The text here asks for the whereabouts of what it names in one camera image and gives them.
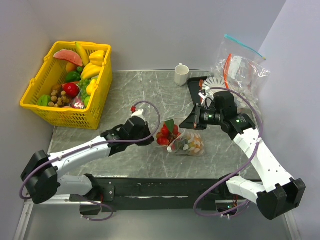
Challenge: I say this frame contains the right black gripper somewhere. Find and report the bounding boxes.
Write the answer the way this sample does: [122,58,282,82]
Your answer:
[179,103,224,131]

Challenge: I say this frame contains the toy pineapple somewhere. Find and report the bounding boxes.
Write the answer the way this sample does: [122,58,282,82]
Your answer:
[172,132,205,157]

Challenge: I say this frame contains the polka dot zip bag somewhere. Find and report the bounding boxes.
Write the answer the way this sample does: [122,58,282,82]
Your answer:
[153,117,205,157]

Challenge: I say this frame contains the red toy strawberries bunch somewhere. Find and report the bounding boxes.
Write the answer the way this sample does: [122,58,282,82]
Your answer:
[155,118,182,146]

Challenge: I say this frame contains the red toy apple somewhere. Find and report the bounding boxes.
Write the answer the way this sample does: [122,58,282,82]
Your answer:
[62,82,80,98]

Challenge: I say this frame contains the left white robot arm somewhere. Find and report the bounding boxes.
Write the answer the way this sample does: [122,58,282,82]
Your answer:
[20,116,155,204]

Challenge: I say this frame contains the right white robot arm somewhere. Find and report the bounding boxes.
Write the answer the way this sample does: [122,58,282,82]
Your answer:
[179,87,306,220]

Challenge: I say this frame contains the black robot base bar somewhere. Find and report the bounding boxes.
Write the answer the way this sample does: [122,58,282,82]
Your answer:
[69,176,248,213]

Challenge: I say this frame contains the clear zip bag orange seal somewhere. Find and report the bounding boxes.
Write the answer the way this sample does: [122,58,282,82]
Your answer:
[212,58,271,117]

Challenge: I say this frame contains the clear zip bag blue seal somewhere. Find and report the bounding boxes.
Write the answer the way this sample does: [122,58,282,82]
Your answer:
[216,33,271,83]

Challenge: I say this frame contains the black plastic tray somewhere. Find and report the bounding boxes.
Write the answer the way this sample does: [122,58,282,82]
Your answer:
[186,76,213,105]

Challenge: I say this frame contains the striped white plate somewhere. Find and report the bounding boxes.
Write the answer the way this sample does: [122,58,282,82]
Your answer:
[202,76,228,97]

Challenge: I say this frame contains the white ceramic mug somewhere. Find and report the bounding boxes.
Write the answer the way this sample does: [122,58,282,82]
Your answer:
[174,63,190,87]

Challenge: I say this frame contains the green toy apple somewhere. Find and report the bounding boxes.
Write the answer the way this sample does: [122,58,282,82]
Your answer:
[83,96,91,108]

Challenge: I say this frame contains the yellow toy lemon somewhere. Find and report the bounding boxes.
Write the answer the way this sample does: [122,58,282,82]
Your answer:
[86,78,98,96]

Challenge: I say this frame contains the green toy grapes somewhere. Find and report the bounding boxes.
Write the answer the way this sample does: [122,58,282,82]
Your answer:
[77,79,91,101]

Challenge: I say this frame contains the yellow toy banana bunch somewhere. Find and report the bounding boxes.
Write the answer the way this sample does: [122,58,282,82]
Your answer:
[80,63,102,80]

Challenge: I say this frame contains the yellow toy bell pepper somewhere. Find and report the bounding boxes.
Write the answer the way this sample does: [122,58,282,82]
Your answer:
[89,50,105,67]

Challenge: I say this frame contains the green toy bell pepper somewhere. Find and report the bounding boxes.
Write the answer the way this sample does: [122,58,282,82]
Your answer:
[65,70,81,83]

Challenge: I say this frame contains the brown toy longan bunch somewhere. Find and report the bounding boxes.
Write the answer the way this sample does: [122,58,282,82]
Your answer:
[48,85,71,108]

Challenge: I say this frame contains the orange toy peach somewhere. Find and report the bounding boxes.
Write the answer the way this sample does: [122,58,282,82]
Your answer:
[65,62,78,73]

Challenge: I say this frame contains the green toy starfruit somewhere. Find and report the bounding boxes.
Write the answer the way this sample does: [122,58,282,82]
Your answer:
[37,94,51,107]

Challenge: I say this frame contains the toy watermelon slice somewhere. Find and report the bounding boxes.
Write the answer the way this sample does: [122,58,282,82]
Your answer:
[53,49,83,67]

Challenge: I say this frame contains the yellow plastic basket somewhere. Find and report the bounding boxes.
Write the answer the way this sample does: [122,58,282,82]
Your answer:
[20,41,113,130]

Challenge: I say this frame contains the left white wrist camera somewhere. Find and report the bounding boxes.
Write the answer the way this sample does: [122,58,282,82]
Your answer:
[130,106,146,121]

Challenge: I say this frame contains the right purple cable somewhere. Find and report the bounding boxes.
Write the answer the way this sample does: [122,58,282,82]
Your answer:
[193,87,264,218]

